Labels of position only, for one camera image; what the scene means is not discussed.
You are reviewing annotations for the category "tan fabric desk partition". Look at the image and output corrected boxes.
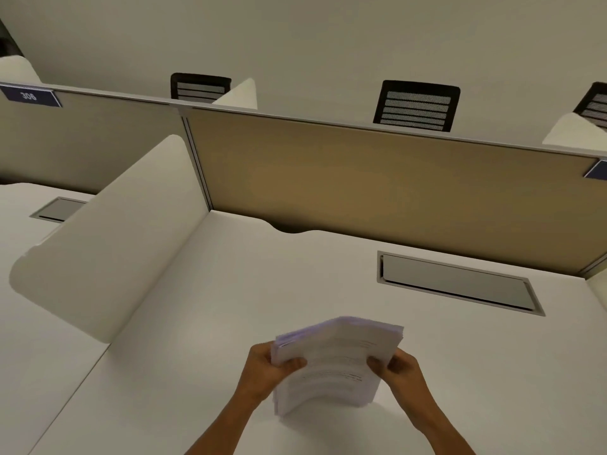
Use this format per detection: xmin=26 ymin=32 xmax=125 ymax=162
xmin=180 ymin=107 xmax=607 ymax=277

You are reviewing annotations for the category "silver desk cable hatch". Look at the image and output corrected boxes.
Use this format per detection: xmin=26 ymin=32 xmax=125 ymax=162
xmin=29 ymin=197 xmax=89 ymax=224
xmin=377 ymin=251 xmax=546 ymax=317

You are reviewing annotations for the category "person's left hand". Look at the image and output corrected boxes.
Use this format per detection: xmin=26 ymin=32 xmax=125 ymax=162
xmin=236 ymin=342 xmax=308 ymax=406

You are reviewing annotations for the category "person's right forearm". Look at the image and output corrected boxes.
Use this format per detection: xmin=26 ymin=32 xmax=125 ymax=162
xmin=412 ymin=401 xmax=488 ymax=455

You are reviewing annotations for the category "person's right hand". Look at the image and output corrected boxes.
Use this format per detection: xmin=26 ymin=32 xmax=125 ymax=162
xmin=367 ymin=349 xmax=432 ymax=417

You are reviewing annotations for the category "grey-beige fabric desk partition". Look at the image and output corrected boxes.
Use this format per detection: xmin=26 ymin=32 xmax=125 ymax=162
xmin=0 ymin=83 xmax=189 ymax=195

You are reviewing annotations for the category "black mesh office chair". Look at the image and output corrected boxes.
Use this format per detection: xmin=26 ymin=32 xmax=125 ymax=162
xmin=572 ymin=82 xmax=607 ymax=129
xmin=373 ymin=80 xmax=461 ymax=133
xmin=170 ymin=73 xmax=232 ymax=103

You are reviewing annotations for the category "stack of printed white papers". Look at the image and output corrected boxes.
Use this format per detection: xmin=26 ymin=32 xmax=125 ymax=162
xmin=271 ymin=317 xmax=405 ymax=417

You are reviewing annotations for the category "large white side divider panel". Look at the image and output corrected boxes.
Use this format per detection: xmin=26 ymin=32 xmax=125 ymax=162
xmin=9 ymin=134 xmax=210 ymax=345

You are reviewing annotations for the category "person's left forearm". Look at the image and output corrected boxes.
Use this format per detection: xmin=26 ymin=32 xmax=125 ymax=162
xmin=184 ymin=391 xmax=261 ymax=455

